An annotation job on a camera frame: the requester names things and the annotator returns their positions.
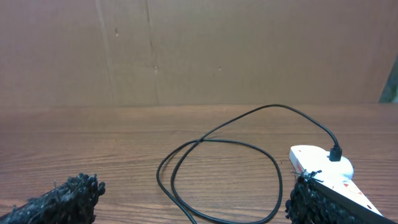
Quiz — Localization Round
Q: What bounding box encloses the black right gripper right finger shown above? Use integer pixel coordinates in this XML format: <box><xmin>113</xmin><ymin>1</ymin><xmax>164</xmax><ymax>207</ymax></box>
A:
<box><xmin>285</xmin><ymin>170</ymin><xmax>395</xmax><ymax>224</ymax></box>

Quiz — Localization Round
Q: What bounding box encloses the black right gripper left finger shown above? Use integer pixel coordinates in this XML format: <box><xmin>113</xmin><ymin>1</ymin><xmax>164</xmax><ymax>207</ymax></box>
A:
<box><xmin>1</xmin><ymin>173</ymin><xmax>106</xmax><ymax>224</ymax></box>

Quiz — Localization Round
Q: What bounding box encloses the black charger cable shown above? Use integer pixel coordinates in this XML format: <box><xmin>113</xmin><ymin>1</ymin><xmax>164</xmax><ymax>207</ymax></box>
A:
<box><xmin>156</xmin><ymin>104</ymin><xmax>343</xmax><ymax>224</ymax></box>

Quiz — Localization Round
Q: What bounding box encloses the white charger adapter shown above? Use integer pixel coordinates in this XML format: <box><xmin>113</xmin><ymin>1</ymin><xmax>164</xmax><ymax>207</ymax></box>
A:
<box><xmin>302</xmin><ymin>146</ymin><xmax>354</xmax><ymax>180</ymax></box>

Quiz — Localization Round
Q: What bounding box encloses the white power strip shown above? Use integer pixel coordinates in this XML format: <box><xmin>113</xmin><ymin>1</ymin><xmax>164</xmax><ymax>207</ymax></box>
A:
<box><xmin>289</xmin><ymin>145</ymin><xmax>380</xmax><ymax>214</ymax></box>

